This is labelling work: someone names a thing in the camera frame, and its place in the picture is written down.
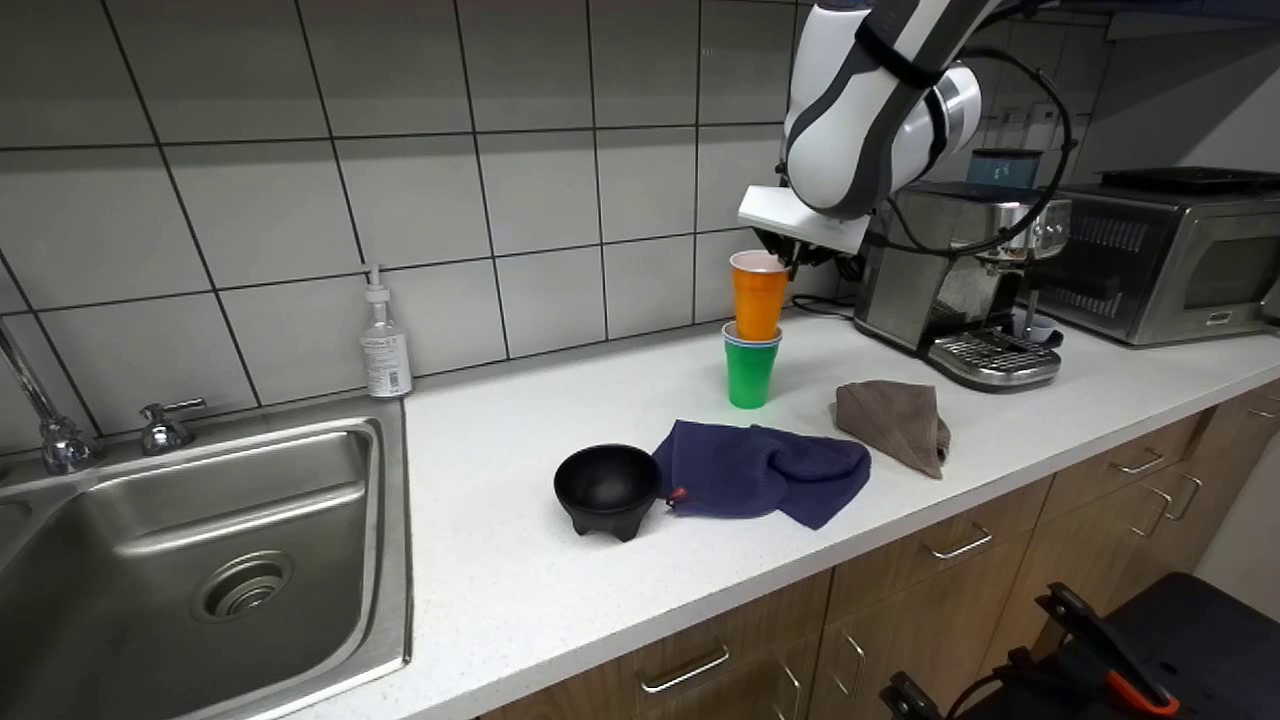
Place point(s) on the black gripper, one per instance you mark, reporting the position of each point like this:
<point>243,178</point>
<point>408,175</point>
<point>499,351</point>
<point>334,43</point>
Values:
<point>816,257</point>

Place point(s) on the orange plastic cup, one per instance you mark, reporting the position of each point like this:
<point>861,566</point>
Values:
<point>756,299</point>

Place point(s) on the green plastic cup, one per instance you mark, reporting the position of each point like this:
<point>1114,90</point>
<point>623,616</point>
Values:
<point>748,382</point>

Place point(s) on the brown cloth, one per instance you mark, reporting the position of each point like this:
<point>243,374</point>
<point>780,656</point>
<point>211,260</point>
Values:
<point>896,419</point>

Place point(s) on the navy blue cloth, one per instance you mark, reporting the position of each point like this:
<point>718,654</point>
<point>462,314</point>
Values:
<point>744,471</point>

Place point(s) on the stainless steel espresso machine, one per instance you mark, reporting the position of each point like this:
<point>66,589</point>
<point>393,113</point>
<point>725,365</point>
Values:
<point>984,320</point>

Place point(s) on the black coffee grinder blue hopper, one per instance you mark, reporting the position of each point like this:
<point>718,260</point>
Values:
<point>1004,167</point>

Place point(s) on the black footed bowl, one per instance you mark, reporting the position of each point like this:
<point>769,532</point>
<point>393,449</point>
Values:
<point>604,489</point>

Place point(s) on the wooden cabinet front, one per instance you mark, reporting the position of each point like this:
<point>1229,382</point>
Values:
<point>921,602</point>

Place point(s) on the stainless steel microwave oven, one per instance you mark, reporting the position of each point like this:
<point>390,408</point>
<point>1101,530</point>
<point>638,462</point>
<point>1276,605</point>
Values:
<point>1163,260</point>

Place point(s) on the clear soap pump bottle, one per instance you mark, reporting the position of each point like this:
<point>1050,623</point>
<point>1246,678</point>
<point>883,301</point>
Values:
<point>386,354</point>

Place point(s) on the black cart with orange clamp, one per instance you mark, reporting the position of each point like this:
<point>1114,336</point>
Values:
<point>1187,644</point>

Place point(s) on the stainless steel sink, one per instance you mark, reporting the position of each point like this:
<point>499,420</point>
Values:
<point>200,560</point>

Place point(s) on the chrome faucet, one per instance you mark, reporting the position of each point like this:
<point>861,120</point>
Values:
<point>59,434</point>

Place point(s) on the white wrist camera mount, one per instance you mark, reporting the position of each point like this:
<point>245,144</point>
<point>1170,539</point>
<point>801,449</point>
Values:
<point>801,221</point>

